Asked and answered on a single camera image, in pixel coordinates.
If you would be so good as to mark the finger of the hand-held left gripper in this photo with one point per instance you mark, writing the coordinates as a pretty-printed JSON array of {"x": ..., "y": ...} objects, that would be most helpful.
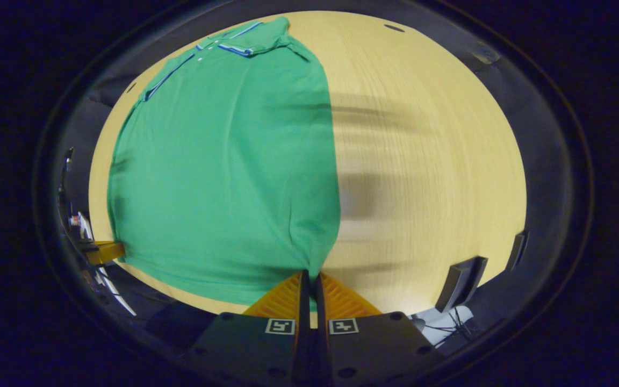
[{"x": 108, "y": 251}]

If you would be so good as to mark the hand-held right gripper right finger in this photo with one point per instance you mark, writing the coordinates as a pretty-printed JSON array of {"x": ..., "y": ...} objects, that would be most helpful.
[{"x": 319, "y": 344}]

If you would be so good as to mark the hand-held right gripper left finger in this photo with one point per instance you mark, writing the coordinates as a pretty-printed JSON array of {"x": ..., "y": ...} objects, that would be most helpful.
[{"x": 303, "y": 322}]

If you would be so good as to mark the green polo T-shirt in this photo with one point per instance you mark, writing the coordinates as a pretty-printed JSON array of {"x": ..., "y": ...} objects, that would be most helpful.
[{"x": 223, "y": 172}]

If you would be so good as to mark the dark grey panel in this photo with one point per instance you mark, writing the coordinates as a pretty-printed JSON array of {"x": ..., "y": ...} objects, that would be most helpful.
[
  {"x": 517, "y": 250},
  {"x": 460, "y": 282}
]

